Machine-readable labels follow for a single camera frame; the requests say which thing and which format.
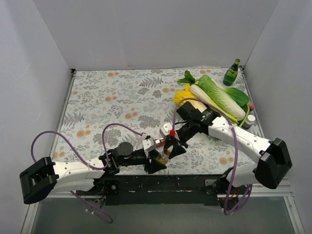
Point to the clear pill bottle yellow pills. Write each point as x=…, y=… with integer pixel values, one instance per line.
x=163, y=157

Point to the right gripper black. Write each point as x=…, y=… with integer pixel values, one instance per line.
x=179, y=138

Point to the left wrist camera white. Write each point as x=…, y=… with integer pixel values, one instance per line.
x=149, y=143

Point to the pink radish toy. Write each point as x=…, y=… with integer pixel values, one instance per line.
x=251, y=106

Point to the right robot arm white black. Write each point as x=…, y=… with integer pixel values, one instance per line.
x=271, y=159

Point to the green glass bottle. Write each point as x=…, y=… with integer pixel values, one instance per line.
x=231, y=74

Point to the red weekly pill organizer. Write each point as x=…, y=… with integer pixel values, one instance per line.
x=160, y=142

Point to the green napa cabbage toy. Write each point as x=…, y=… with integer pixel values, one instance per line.
x=228, y=99

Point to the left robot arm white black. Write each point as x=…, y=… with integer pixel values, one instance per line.
x=45, y=176

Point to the yellow napa cabbage toy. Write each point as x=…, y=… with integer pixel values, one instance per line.
x=186, y=93

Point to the floral tablecloth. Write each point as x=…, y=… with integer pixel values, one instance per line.
x=106, y=108

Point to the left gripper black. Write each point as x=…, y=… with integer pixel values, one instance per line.
x=148, y=159

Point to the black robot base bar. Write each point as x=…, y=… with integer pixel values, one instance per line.
x=162, y=189

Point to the white daikon radish toy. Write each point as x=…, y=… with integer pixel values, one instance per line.
x=192, y=88

